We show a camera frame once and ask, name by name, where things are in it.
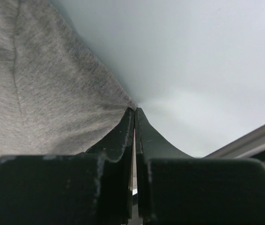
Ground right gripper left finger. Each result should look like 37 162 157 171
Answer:
0 108 134 225

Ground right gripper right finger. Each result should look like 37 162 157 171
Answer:
135 108 265 225

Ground aluminium frame rail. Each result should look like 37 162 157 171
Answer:
206 125 265 158

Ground grey t shirt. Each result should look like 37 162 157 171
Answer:
0 0 136 156

